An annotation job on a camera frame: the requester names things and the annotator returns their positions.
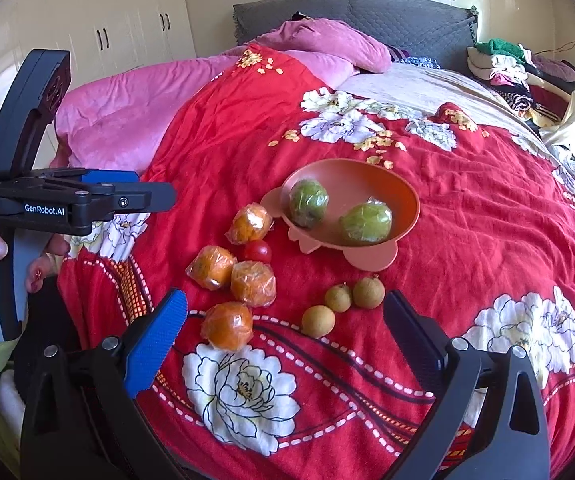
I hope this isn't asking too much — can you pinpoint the grey quilted headboard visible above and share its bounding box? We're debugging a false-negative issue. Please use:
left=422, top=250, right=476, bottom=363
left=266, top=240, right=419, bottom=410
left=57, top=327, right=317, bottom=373
left=232, top=0, right=478, bottom=58

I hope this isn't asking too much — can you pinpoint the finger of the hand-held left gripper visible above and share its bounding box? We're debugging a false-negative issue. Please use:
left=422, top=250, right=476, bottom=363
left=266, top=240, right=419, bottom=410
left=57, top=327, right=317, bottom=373
left=30, top=169, right=141, bottom=187
left=74, top=181, right=177, bottom=217

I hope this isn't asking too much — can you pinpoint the pile of folded clothes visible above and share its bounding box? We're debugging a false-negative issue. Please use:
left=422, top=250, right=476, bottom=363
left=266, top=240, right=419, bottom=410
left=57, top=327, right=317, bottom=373
left=467, top=39, right=575, bottom=121

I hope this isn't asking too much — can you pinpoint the brown longan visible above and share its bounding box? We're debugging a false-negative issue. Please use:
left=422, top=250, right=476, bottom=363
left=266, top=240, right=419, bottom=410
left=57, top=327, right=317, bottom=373
left=301, top=305, right=337, bottom=338
left=352, top=276, right=385, bottom=309
left=324, top=284, right=353, bottom=313

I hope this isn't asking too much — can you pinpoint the red floral blanket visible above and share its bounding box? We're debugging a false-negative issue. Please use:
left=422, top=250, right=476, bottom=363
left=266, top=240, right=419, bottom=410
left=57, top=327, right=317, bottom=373
left=57, top=44, right=575, bottom=480

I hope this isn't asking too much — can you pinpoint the pink pillow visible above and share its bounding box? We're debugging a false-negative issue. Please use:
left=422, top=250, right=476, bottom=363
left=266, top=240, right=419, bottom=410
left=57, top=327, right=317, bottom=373
left=254, top=18, right=393, bottom=75

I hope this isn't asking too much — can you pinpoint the white wardrobe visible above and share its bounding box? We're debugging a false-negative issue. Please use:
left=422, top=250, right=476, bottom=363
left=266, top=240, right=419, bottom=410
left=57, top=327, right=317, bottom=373
left=0, top=0, right=198, bottom=126

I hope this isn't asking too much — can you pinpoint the plastic-wrapped green fruit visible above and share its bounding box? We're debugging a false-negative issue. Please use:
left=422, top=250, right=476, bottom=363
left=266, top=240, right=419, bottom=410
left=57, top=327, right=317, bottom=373
left=338, top=200, right=393, bottom=246
left=288, top=178, right=329, bottom=228

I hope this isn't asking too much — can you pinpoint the red tomato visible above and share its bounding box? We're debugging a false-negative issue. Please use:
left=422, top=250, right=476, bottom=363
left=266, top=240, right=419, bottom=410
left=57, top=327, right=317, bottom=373
left=244, top=240, right=272, bottom=264

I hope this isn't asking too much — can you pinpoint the beige bed sheet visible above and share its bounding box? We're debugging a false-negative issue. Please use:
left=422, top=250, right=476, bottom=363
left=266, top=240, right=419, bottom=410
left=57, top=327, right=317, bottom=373
left=340, top=62, right=558, bottom=151

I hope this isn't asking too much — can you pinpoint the dark patterned cloth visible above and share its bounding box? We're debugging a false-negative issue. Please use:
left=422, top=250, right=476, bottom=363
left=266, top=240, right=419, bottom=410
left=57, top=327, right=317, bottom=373
left=392, top=45, right=441, bottom=70

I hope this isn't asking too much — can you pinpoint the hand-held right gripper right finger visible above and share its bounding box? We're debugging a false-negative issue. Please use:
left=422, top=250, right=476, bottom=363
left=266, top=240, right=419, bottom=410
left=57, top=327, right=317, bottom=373
left=382, top=290, right=551, bottom=480

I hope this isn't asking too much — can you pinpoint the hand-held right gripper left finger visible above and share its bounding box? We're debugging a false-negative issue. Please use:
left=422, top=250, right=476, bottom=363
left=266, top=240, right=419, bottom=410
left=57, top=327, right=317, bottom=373
left=20, top=289, right=188, bottom=480

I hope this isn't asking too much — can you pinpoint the plastic-wrapped orange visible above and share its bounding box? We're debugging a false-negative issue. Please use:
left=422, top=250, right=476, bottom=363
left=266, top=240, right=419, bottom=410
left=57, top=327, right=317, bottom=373
left=230, top=261, right=277, bottom=308
left=200, top=302, right=254, bottom=351
left=226, top=203, right=274, bottom=246
left=186, top=245, right=238, bottom=291

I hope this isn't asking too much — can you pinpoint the pink blanket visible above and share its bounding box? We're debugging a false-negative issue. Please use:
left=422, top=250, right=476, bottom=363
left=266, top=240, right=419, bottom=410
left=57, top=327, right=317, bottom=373
left=50, top=50, right=355, bottom=171

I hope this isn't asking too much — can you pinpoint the salmon plastic bowl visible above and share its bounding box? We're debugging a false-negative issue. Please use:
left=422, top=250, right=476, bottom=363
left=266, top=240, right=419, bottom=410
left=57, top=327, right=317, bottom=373
left=260, top=158, right=421, bottom=268

